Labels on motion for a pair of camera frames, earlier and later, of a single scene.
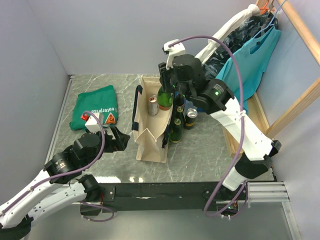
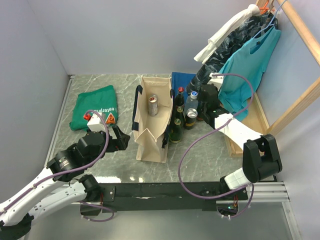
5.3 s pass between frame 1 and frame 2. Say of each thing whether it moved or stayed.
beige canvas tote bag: stayed
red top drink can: stayed
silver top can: stayed
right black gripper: moved
